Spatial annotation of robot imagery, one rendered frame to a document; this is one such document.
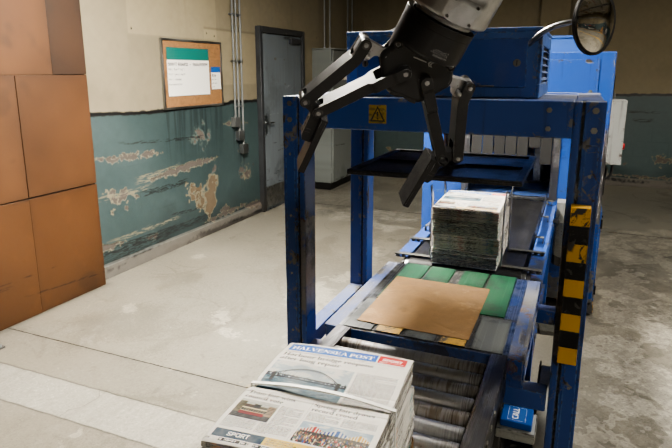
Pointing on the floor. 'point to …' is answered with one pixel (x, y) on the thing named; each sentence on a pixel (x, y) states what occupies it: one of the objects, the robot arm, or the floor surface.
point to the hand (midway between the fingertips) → (357, 176)
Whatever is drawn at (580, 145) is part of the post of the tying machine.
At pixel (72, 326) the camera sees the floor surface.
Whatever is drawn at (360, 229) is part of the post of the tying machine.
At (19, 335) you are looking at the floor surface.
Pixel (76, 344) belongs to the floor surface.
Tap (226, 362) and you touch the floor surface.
